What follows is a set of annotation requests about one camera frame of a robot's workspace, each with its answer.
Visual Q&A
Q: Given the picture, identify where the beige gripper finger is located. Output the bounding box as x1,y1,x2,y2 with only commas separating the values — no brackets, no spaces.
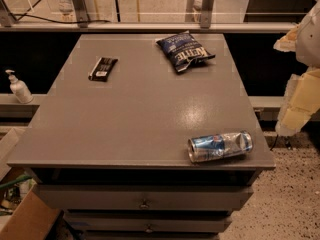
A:
273,25,299,52
275,67,320,137

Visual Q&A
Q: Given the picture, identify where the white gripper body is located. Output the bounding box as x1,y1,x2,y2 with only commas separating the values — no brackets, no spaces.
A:
296,1,320,68

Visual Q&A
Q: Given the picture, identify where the dented Red Bull can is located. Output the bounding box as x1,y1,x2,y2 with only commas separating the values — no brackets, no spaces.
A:
188,131,253,163

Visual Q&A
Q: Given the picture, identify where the blue Kettle chips bag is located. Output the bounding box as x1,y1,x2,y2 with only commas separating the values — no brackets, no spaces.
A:
156,31,215,73

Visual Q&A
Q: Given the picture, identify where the grey drawer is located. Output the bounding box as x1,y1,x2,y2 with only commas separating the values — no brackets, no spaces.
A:
64,212,231,233
34,185,253,211

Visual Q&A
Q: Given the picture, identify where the grey drawer cabinet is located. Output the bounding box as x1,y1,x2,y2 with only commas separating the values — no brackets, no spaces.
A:
9,34,274,240

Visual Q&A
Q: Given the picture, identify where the black snack bar wrapper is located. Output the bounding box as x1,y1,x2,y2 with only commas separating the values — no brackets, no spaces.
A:
88,57,118,82

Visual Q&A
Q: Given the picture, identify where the top grey drawer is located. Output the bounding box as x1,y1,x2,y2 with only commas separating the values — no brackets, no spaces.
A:
34,185,253,211

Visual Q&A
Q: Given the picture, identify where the white pump soap bottle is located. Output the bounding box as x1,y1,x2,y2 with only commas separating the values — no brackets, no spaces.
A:
6,69,33,104

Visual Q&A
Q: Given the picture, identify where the cardboard box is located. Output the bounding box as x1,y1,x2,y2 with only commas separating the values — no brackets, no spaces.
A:
0,186,61,240

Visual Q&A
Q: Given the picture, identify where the grey metal railing post right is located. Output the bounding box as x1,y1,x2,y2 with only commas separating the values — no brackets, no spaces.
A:
200,0,214,29

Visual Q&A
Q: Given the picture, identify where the grey metal railing post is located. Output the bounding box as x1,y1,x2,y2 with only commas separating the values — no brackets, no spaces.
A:
72,0,89,28
200,0,214,29

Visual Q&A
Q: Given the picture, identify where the black cable on ledge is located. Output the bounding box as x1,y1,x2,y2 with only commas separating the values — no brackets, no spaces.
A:
9,13,113,25

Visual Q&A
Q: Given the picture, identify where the green hose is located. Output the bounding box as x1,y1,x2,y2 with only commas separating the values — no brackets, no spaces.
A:
0,173,34,191

